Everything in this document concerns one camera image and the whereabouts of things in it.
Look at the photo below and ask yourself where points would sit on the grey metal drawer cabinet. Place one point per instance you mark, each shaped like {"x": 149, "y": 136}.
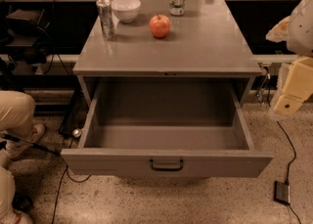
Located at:
{"x": 204, "y": 42}

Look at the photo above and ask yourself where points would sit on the black stick tool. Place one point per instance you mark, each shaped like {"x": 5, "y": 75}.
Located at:
{"x": 33, "y": 145}

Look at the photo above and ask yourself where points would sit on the white ceramic bowl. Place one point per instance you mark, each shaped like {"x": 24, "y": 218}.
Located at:
{"x": 126, "y": 10}

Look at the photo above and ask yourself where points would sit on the tall silver can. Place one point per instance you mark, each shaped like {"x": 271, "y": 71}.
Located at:
{"x": 105, "y": 14}

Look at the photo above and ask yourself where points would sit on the white sneaker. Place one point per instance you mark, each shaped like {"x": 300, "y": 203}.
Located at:
{"x": 28, "y": 134}

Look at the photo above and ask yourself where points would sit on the black camera equipment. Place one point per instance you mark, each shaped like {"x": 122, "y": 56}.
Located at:
{"x": 24, "y": 33}

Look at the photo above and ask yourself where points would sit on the person leg beige trousers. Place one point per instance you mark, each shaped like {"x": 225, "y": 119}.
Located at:
{"x": 16, "y": 114}

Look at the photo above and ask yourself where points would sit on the red apple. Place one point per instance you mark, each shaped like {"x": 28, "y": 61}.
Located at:
{"x": 159, "y": 26}

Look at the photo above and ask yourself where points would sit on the black top drawer handle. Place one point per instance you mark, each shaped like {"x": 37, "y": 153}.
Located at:
{"x": 167, "y": 166}

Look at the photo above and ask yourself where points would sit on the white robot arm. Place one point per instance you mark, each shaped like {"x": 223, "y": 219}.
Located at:
{"x": 300, "y": 35}

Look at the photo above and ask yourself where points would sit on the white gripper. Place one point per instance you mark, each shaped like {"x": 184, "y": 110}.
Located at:
{"x": 301, "y": 32}

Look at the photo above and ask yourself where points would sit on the small black box on floor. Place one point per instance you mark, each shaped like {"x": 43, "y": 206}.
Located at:
{"x": 282, "y": 193}

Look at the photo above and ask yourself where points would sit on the grey top drawer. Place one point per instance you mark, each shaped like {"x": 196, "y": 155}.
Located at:
{"x": 166, "y": 129}

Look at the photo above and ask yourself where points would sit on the silver round knob on floor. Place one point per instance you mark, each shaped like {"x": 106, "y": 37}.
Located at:
{"x": 76, "y": 133}

